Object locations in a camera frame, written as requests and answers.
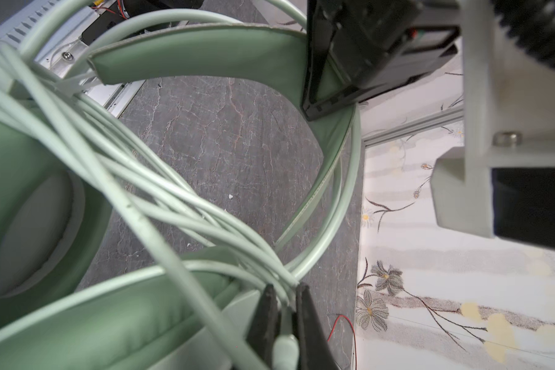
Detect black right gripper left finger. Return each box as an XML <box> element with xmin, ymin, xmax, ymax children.
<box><xmin>246</xmin><ymin>285</ymin><xmax>280</xmax><ymax>368</ymax></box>

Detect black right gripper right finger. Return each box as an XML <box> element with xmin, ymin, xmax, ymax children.
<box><xmin>295</xmin><ymin>283</ymin><xmax>338</xmax><ymax>370</ymax></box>

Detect red headphone cable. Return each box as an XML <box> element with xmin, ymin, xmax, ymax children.
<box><xmin>325</xmin><ymin>314</ymin><xmax>358</xmax><ymax>370</ymax></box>

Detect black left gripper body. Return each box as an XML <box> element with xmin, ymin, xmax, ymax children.
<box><xmin>301</xmin><ymin>1</ymin><xmax>460</xmax><ymax>121</ymax></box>

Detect mint green headphones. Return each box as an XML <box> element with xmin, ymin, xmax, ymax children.
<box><xmin>0</xmin><ymin>1</ymin><xmax>362</xmax><ymax>369</ymax></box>

